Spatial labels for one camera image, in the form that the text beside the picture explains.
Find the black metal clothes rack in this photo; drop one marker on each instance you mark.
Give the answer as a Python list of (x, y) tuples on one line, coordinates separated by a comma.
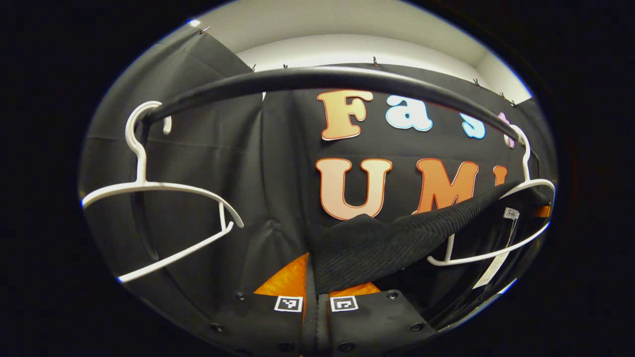
[(322, 77)]

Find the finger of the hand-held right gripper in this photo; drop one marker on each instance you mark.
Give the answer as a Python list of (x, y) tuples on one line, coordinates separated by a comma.
[(543, 211)]

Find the black ribbed knit sweater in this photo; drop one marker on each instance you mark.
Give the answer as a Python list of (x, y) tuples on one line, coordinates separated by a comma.
[(377, 243)]

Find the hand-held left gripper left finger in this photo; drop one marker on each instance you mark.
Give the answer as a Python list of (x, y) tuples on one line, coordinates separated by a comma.
[(258, 327)]

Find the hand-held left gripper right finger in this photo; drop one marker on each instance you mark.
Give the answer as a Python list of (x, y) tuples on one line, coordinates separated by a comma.
[(377, 325)]

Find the row of small backdrop clips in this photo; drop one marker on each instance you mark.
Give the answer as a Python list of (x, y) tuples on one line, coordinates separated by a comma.
[(375, 62)]

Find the black backdrop cloth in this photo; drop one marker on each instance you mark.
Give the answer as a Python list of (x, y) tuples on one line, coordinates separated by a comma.
[(278, 163)]

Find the white plastic clothes hanger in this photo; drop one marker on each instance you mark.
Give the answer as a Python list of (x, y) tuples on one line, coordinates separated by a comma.
[(163, 186), (527, 168)]

